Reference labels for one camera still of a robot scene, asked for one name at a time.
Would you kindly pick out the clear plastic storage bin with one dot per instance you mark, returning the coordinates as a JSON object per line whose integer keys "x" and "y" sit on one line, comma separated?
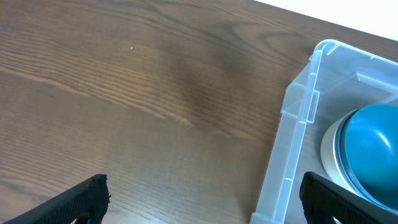
{"x": 338, "y": 79}

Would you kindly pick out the dark blue bowl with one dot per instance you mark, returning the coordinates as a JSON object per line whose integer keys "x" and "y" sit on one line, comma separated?
{"x": 342, "y": 149}
{"x": 373, "y": 149}

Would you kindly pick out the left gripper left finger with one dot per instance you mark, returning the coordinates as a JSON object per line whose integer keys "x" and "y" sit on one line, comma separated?
{"x": 85, "y": 203}

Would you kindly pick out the beige bowl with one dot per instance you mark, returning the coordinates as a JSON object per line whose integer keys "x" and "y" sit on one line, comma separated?
{"x": 329, "y": 154}

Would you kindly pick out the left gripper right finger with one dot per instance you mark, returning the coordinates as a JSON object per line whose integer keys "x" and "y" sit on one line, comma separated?
{"x": 325, "y": 202}

